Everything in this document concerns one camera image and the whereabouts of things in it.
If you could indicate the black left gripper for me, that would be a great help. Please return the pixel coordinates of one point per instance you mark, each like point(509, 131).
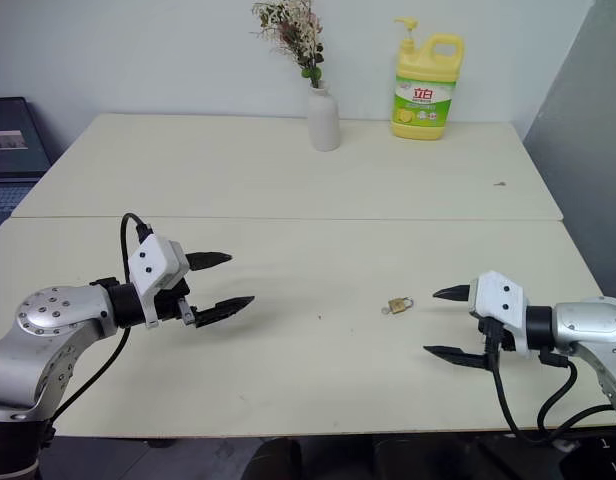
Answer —
point(170, 302)

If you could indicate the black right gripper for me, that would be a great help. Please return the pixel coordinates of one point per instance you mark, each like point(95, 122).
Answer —
point(498, 340)

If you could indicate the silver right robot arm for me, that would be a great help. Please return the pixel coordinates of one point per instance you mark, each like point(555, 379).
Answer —
point(588, 325)

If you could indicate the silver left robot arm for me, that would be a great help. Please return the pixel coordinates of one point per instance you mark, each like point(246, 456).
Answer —
point(43, 325)

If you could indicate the small brass padlock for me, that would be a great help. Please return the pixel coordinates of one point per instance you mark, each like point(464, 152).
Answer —
point(399, 305)

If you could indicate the white ceramic vase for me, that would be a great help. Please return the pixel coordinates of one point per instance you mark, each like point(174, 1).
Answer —
point(324, 120)

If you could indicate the yellow detergent pump bottle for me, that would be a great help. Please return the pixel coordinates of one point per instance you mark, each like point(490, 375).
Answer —
point(422, 95)

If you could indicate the dark laptop computer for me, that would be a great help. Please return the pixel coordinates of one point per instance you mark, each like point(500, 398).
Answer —
point(10, 145)

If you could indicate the dried flower bouquet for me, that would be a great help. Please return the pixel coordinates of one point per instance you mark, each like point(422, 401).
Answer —
point(293, 30)

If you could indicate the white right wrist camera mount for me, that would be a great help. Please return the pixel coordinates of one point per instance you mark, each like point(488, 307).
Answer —
point(500, 305)

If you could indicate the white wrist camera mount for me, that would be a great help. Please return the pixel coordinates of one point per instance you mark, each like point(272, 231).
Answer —
point(500, 305)
point(147, 270)

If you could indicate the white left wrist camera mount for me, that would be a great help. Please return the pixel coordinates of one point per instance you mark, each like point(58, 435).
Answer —
point(147, 270)

